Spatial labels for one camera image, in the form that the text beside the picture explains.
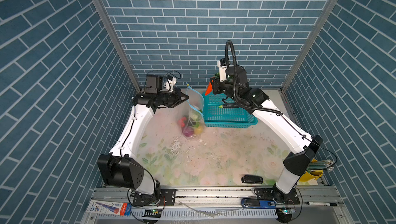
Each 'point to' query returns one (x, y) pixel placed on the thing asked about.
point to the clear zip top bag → (193, 126)
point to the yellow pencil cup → (311, 175)
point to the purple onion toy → (188, 131)
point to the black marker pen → (323, 204)
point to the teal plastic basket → (215, 116)
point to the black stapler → (252, 179)
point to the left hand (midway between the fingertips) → (189, 96)
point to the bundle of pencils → (327, 164)
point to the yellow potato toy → (199, 130)
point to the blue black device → (257, 203)
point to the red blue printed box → (110, 208)
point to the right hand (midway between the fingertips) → (210, 76)
